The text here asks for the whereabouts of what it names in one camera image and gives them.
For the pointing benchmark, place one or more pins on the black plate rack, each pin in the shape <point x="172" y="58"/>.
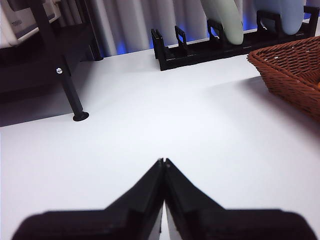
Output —
<point x="190" y="56"/>

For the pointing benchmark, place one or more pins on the brown wicker basket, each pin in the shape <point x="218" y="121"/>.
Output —
<point x="292" y="67"/>

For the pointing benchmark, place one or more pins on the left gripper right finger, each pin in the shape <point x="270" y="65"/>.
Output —
<point x="205" y="217"/>

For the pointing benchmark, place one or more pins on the pale green plate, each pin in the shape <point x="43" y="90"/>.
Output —
<point x="231" y="22"/>

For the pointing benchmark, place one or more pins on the grey pleated curtain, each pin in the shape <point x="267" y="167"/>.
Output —
<point x="150" y="22"/>

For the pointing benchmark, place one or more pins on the black metal shelf frame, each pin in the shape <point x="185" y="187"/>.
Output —
<point x="72" y="97"/>

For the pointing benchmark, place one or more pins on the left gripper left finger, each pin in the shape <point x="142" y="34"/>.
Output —
<point x="125" y="217"/>

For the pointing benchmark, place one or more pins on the pale blue plate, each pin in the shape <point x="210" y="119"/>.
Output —
<point x="287" y="17"/>

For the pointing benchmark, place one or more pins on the white toaster oven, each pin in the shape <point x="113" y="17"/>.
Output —
<point x="15" y="22"/>

